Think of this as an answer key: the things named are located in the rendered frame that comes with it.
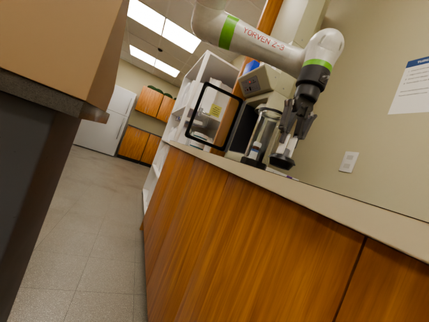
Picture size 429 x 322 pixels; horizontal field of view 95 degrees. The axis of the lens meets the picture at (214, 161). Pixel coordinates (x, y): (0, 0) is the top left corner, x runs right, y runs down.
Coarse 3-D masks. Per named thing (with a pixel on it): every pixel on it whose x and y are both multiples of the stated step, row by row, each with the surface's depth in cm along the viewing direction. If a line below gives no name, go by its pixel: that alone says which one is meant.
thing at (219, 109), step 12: (204, 96) 133; (216, 96) 135; (228, 96) 137; (204, 108) 134; (216, 108) 136; (228, 108) 138; (204, 120) 135; (216, 120) 137; (228, 120) 139; (192, 132) 133; (204, 132) 135; (216, 132) 138; (216, 144) 138
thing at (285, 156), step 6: (288, 150) 64; (270, 156) 64; (276, 156) 62; (282, 156) 62; (270, 162) 65; (276, 162) 63; (282, 162) 62; (288, 162) 62; (294, 162) 63; (282, 168) 65; (288, 168) 63
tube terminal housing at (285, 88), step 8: (280, 72) 112; (280, 80) 113; (288, 80) 115; (296, 80) 121; (280, 88) 113; (288, 88) 115; (256, 96) 129; (264, 96) 119; (272, 96) 112; (280, 96) 114; (288, 96) 116; (248, 104) 139; (256, 104) 134; (272, 104) 113; (280, 104) 115; (232, 152) 132; (272, 152) 133; (240, 160) 120
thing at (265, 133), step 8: (264, 112) 73; (272, 112) 71; (264, 120) 72; (272, 120) 71; (256, 128) 74; (264, 128) 71; (272, 128) 71; (256, 136) 72; (264, 136) 71; (272, 136) 72; (248, 144) 75; (256, 144) 72; (264, 144) 71; (272, 144) 73; (248, 152) 73; (256, 152) 71; (264, 152) 71; (264, 160) 72
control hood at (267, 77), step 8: (264, 64) 108; (248, 72) 124; (256, 72) 116; (264, 72) 110; (272, 72) 110; (240, 80) 135; (264, 80) 113; (272, 80) 111; (264, 88) 116; (272, 88) 112; (248, 96) 137
